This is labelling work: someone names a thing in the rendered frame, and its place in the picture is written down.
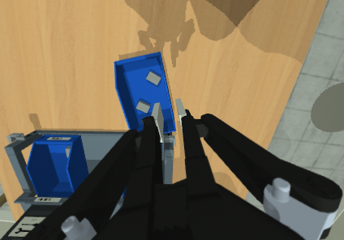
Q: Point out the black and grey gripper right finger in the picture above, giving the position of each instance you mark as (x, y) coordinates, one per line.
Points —
(302, 200)

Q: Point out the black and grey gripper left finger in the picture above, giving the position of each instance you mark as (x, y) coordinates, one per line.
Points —
(92, 204)

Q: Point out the grey metal shelf rack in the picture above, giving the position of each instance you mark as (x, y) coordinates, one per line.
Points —
(96, 144)

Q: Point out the black hard case with orange latches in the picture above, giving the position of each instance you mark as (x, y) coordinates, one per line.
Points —
(31, 218)

